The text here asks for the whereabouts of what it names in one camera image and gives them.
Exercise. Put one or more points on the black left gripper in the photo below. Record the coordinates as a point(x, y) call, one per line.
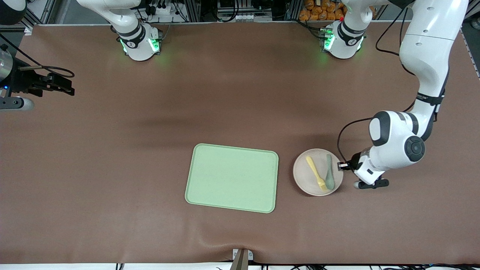
point(354, 161)

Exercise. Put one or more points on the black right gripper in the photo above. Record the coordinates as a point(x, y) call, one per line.
point(21, 81)

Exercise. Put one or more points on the yellow plastic fork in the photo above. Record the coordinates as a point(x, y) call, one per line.
point(315, 172)

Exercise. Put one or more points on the beige round plate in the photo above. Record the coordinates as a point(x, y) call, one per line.
point(303, 176)

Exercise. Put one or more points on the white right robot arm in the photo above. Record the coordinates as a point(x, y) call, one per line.
point(137, 41)

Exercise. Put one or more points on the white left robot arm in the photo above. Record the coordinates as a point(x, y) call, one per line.
point(423, 56)

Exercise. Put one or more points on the grey-green plastic spoon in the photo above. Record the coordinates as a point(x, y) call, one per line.
point(329, 180)

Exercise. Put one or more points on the brown table mat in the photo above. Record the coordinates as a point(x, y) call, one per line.
point(112, 150)

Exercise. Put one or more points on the light green rectangular tray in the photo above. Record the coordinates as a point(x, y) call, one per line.
point(231, 178)

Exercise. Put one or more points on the white power strip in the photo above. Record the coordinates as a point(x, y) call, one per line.
point(163, 9)

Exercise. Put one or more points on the bag of orange items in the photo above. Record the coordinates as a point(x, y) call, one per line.
point(322, 9)

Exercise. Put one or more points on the white connector block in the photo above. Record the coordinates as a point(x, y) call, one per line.
point(243, 17)

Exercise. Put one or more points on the grey metal camera bracket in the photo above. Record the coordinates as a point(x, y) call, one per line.
point(242, 259)

